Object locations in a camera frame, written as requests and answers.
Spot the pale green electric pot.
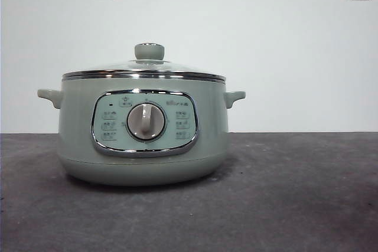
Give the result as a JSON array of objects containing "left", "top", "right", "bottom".
[{"left": 37, "top": 77, "right": 246, "bottom": 187}]

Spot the glass lid with green knob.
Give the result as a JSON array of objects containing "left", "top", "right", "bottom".
[{"left": 61, "top": 43, "right": 227, "bottom": 83}]

